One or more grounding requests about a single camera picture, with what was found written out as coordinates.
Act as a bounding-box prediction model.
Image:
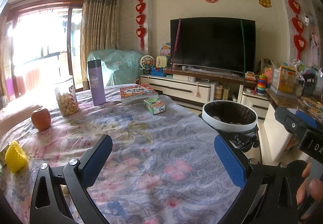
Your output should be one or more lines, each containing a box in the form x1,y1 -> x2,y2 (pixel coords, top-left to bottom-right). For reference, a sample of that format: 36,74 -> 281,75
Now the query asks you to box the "purple thermos bottle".
88,59 -> 106,106

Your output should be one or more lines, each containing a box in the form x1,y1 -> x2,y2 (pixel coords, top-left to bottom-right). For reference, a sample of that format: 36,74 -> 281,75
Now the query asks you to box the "teal covered armchair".
87,49 -> 143,87

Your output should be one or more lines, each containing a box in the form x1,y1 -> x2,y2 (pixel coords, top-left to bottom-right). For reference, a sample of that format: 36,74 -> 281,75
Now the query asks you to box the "red heart wall hanging left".
135,0 -> 146,52

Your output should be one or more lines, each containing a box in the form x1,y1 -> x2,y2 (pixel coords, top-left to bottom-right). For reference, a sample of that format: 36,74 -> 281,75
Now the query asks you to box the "green small carton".
144,98 -> 165,115

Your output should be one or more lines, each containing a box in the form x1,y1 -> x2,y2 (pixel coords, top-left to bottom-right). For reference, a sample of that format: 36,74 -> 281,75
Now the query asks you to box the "red heart wall hanging right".
288,0 -> 307,60

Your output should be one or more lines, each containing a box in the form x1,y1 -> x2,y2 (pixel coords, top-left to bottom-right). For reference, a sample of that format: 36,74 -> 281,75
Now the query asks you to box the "beige curtain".
80,0 -> 118,90

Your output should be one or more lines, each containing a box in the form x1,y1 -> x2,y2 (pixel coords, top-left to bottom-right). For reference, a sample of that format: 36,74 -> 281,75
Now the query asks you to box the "white tv cabinet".
140,68 -> 269,120

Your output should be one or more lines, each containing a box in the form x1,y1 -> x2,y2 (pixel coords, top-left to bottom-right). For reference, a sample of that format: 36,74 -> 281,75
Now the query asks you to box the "red apple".
31,107 -> 51,131

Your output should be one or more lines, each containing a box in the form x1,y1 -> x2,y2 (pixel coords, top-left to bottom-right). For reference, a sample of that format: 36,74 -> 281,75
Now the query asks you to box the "clear snack jar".
55,75 -> 79,117

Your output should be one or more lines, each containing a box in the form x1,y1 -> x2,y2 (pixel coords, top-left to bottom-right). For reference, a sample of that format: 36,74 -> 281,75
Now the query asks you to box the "toy telephone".
155,56 -> 168,68

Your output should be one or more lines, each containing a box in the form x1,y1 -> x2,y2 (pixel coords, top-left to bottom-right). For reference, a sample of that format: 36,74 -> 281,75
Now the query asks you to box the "red children's book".
120,84 -> 159,104

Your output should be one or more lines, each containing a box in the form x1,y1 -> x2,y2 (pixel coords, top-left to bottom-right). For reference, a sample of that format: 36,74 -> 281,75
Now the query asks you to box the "rainbow stacking ring toy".
256,74 -> 267,96

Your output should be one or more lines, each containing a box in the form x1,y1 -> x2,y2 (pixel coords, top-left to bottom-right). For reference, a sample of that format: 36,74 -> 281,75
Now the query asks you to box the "right hand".
296,162 -> 323,205

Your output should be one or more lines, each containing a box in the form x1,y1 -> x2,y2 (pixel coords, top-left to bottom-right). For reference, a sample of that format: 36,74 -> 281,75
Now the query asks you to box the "red heart wall hanging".
135,0 -> 146,52
288,0 -> 307,60

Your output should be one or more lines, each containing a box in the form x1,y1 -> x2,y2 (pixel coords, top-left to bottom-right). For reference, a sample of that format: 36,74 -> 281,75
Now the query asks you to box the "ferris wheel toy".
140,55 -> 155,75

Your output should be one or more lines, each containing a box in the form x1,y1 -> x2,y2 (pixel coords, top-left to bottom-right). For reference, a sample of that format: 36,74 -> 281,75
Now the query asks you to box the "yellow ridged cup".
5,141 -> 27,174

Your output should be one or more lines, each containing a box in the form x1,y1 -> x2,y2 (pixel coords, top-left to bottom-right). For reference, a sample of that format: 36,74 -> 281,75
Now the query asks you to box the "yellow toy box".
272,65 -> 296,94

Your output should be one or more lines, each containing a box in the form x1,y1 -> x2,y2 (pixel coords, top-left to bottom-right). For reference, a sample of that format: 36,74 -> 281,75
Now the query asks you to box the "black flat television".
170,17 -> 256,73

